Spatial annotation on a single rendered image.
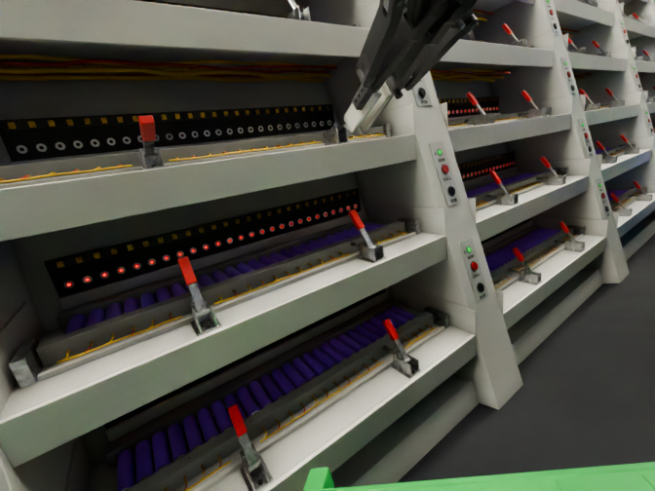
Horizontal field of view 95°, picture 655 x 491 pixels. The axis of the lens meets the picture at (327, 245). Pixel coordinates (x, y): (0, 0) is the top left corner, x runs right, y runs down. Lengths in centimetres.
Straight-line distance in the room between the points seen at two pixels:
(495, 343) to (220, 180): 57
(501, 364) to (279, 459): 45
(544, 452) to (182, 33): 77
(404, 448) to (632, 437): 32
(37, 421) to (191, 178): 27
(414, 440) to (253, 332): 36
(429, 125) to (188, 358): 55
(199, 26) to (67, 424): 46
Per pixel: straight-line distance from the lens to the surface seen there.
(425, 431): 64
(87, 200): 39
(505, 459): 63
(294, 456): 47
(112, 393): 39
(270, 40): 53
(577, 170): 122
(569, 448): 65
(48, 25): 47
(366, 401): 51
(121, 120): 59
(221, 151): 46
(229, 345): 39
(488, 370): 68
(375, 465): 58
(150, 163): 43
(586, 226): 125
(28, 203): 39
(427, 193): 60
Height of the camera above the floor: 41
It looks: 2 degrees down
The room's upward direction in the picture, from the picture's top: 18 degrees counter-clockwise
